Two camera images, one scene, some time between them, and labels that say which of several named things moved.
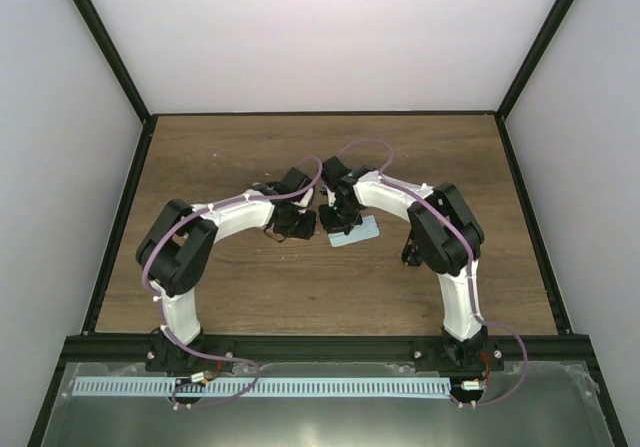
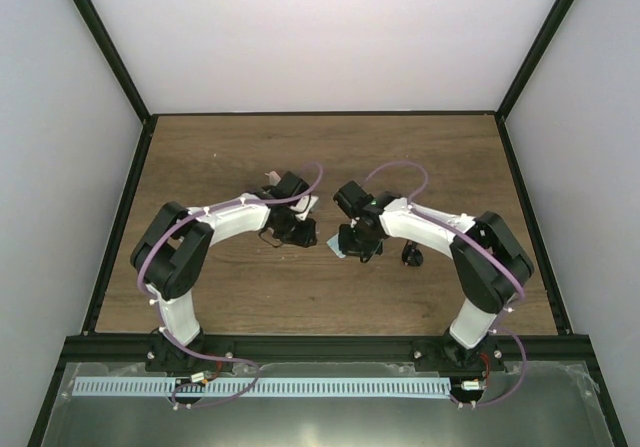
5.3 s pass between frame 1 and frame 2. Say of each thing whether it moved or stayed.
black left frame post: stayed
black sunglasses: stayed
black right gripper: moved
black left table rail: stayed
